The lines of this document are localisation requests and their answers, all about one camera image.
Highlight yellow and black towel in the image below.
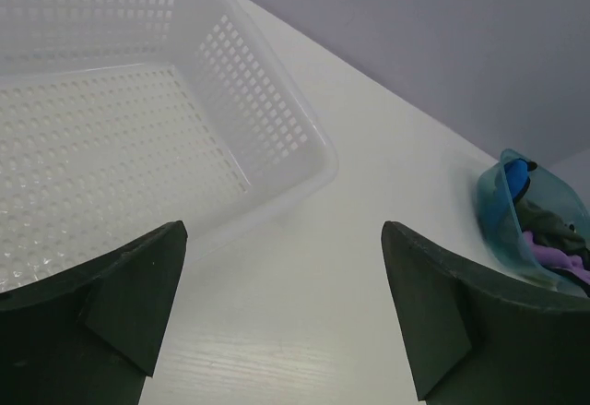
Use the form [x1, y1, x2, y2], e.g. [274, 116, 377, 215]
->
[515, 199, 589, 256]

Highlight teal translucent plastic bin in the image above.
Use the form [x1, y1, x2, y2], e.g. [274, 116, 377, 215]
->
[475, 149, 589, 297]

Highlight white perforated plastic basket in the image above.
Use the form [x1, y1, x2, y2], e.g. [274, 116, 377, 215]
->
[1, 0, 338, 292]

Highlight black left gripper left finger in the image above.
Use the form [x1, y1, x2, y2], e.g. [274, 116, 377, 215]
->
[1, 220, 188, 404]

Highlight blue microfiber towel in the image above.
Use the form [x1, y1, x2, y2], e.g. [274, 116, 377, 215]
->
[503, 158, 537, 204]

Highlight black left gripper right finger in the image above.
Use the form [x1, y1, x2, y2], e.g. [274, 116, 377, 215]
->
[381, 221, 589, 404]

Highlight purple microfiber towel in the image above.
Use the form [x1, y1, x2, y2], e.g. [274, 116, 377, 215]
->
[523, 232, 589, 285]

